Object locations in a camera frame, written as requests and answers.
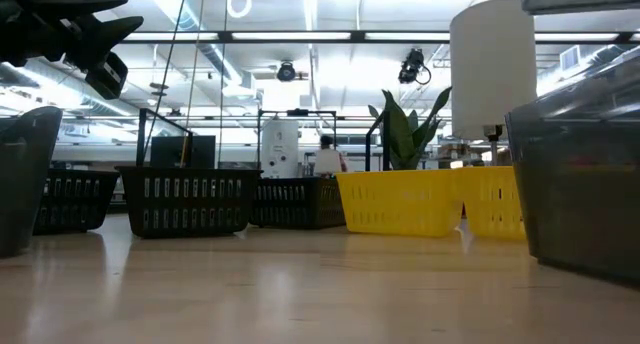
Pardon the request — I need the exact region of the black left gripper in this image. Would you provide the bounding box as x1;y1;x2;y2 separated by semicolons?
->
0;0;145;71

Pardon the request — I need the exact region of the grey translucent plastic basket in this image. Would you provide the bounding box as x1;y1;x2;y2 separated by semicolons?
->
504;47;640;286
0;106;64;259

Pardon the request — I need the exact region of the black slotted plastic basket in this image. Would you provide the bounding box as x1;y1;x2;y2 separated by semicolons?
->
32;168;120;236
115;165;263;240
248;176;347;231

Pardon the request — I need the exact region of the yellow slotted plastic basket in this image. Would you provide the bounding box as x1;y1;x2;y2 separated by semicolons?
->
335;169;465;238
458;165;527;242

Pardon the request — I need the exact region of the black monitor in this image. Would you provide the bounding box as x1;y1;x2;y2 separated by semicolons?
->
149;134;217;170

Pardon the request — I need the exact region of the white cylindrical appliance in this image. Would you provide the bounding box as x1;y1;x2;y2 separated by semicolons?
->
260;119;301;180

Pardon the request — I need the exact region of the person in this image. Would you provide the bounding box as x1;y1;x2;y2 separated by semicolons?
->
318;134;348;175

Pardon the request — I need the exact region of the green snake plant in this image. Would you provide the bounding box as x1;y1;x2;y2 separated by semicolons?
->
367;86;453;172

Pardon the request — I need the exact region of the white cylindrical lamp shade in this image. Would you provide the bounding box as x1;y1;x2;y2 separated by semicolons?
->
449;0;539;168

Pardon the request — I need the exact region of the white ceiling vent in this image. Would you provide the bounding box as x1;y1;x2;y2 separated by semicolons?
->
559;44;583;72

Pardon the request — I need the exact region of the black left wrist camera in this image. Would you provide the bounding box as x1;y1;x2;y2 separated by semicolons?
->
84;50;129;101

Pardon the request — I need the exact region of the black hanging cable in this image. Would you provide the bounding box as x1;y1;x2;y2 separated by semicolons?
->
143;0;190;158

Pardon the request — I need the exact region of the tan hanging rope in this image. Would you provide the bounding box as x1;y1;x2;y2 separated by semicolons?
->
180;0;207;168

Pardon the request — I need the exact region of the black frame wooden shelf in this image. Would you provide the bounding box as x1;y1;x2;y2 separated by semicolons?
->
135;107;392;173

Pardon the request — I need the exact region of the silver ceiling duct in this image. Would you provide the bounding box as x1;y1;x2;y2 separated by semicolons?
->
142;0;257;98

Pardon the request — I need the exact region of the thin dark hanging cable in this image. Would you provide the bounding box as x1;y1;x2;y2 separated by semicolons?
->
217;0;229;168

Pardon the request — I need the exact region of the white hanging ring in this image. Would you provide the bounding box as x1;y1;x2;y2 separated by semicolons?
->
226;0;253;20

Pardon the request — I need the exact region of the round black ceiling camera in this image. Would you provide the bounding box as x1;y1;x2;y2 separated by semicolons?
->
275;60;298;83

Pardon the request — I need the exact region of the black ceiling light rail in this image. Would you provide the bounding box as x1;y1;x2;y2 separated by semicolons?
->
118;29;640;47

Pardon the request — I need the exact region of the black ceiling camera with cable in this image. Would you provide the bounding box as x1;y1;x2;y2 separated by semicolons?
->
397;47;433;87

